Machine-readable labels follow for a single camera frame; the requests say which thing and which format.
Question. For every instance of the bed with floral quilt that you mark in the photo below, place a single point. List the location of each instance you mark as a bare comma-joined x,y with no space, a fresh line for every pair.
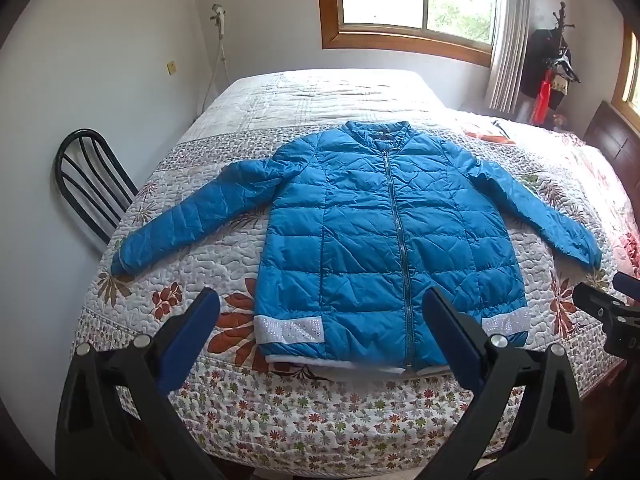
310,410

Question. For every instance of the blue puffer jacket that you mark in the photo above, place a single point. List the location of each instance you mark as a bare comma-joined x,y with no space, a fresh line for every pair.
370,240

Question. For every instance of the red hanging bag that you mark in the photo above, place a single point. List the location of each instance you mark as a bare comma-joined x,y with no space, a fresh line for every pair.
542,100

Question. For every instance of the floral pillow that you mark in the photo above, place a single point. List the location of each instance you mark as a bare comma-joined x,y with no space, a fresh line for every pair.
595,180

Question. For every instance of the orange cloth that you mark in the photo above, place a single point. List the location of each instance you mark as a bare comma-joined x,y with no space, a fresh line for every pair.
487,136

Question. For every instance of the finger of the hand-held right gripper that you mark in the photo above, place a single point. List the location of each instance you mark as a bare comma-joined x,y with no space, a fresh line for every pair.
627,285
592,300

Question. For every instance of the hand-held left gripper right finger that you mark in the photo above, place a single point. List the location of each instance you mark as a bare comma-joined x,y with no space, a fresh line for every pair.
450,335

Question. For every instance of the white curtain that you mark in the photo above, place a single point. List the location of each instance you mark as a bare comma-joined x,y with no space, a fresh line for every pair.
510,35

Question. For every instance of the yellowed wall switch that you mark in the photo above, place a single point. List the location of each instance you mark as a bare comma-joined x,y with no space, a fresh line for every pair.
172,68

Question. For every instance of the black hanging garment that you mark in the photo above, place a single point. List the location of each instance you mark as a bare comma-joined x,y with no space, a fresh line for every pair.
540,60

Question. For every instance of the narrow wooden framed window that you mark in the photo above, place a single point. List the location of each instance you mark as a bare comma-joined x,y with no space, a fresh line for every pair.
631,70

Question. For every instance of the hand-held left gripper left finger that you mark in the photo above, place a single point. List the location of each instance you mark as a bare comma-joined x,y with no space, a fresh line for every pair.
192,335

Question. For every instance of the white wall-mounted handset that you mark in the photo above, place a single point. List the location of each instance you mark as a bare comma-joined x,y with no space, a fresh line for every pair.
218,15

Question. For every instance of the black metal chair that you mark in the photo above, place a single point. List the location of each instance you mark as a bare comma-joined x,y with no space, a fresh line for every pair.
80,180

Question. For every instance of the dark wooden headboard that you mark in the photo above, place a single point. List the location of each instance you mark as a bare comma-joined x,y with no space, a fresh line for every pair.
612,135

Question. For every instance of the dark wooden coat rack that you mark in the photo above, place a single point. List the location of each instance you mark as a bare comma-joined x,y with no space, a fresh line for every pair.
561,17

